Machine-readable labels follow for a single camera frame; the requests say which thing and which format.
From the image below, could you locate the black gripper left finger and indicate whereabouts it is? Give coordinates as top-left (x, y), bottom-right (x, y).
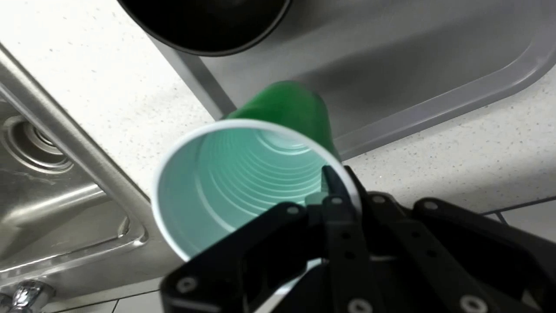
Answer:
top-left (160, 168), bottom-right (372, 313)

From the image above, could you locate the black bowl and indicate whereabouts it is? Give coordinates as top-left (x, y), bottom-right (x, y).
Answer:
top-left (117, 0), bottom-right (294, 56)

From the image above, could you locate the green plastic cup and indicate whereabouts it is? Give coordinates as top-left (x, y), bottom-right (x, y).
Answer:
top-left (152, 82), bottom-right (362, 262)

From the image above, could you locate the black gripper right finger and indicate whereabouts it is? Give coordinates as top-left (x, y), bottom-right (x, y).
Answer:
top-left (360, 190), bottom-right (556, 313)

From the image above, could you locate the grey plastic tray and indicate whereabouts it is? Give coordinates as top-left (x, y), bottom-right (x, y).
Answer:
top-left (157, 0), bottom-right (556, 159)

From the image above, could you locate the stainless steel double sink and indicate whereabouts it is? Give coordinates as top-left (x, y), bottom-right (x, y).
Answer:
top-left (0, 48), bottom-right (166, 313)

